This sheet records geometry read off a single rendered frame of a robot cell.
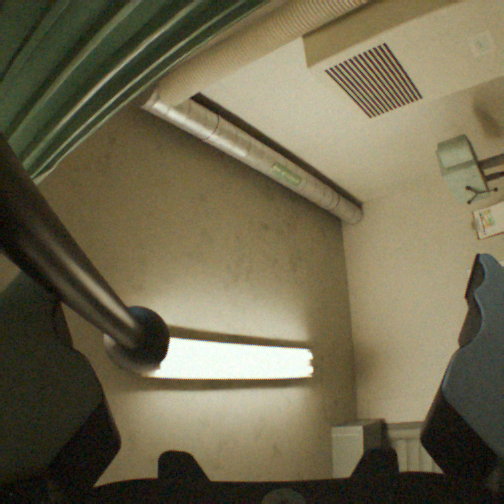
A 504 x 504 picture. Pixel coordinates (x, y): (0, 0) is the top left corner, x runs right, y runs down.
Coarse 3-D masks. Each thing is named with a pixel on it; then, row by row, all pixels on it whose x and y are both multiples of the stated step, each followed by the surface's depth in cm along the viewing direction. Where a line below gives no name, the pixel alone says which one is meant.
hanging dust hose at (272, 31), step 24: (312, 0) 133; (336, 0) 129; (360, 0) 129; (264, 24) 147; (288, 24) 143; (312, 24) 141; (216, 48) 162; (240, 48) 156; (264, 48) 155; (192, 72) 170; (216, 72) 167; (168, 96) 183
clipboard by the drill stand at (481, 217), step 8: (488, 208) 268; (496, 208) 263; (480, 216) 273; (488, 216) 268; (496, 216) 263; (472, 224) 275; (480, 224) 272; (488, 224) 267; (496, 224) 262; (480, 232) 271; (488, 232) 266; (496, 232) 261
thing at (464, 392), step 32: (480, 256) 11; (480, 288) 10; (480, 320) 8; (480, 352) 7; (448, 384) 7; (480, 384) 7; (448, 416) 6; (480, 416) 6; (448, 448) 6; (480, 448) 6; (480, 480) 6
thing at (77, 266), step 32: (0, 160) 5; (0, 192) 5; (32, 192) 6; (0, 224) 6; (32, 224) 6; (32, 256) 7; (64, 256) 8; (64, 288) 9; (96, 288) 11; (96, 320) 12; (128, 320) 15; (160, 320) 20; (128, 352) 19; (160, 352) 19
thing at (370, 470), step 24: (168, 456) 6; (192, 456) 6; (384, 456) 6; (144, 480) 5; (168, 480) 5; (192, 480) 5; (312, 480) 5; (336, 480) 5; (360, 480) 5; (384, 480) 5; (408, 480) 5; (432, 480) 5; (456, 480) 5
